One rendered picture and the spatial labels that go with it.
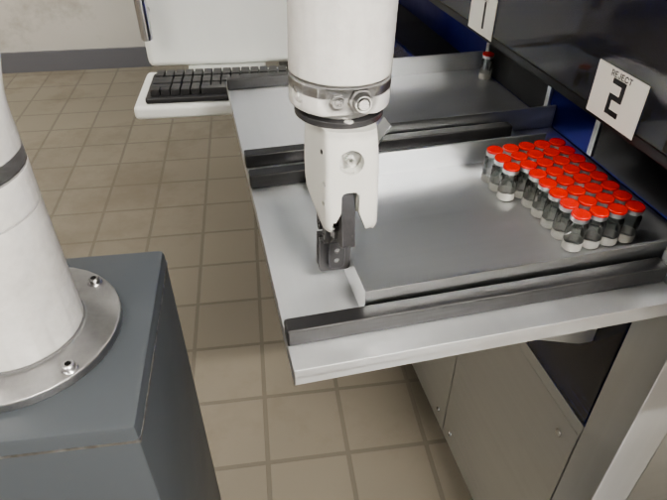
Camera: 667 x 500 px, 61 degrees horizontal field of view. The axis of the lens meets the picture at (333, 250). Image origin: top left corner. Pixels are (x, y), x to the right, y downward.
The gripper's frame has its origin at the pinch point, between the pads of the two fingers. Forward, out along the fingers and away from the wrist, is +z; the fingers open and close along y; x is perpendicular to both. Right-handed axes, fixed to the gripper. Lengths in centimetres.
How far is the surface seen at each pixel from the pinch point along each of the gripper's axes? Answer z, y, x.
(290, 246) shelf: 4.3, 7.0, 3.3
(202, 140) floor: 93, 216, 11
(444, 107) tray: 3.2, 38.2, -28.1
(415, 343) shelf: 4.0, -10.4, -5.5
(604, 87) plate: -11.3, 9.0, -33.3
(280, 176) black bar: 2.7, 20.2, 2.2
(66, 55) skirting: 86, 331, 86
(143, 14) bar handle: -1, 86, 20
